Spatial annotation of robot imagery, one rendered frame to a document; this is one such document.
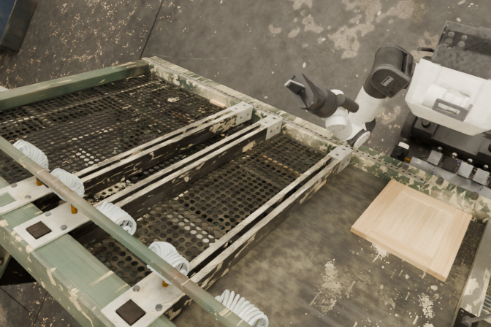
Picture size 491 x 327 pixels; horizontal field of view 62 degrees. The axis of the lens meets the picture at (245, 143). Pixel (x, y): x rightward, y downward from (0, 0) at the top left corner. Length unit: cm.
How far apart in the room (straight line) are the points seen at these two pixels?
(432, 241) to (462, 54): 61
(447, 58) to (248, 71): 201
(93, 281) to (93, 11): 364
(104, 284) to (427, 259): 96
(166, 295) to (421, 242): 87
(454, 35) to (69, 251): 120
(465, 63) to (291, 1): 209
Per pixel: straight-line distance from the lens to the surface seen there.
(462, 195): 179
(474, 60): 135
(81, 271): 108
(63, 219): 121
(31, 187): 134
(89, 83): 222
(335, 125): 129
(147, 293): 101
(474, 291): 139
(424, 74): 137
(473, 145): 250
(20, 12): 508
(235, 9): 344
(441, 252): 150
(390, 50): 145
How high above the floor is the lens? 264
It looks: 62 degrees down
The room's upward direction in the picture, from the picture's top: 65 degrees counter-clockwise
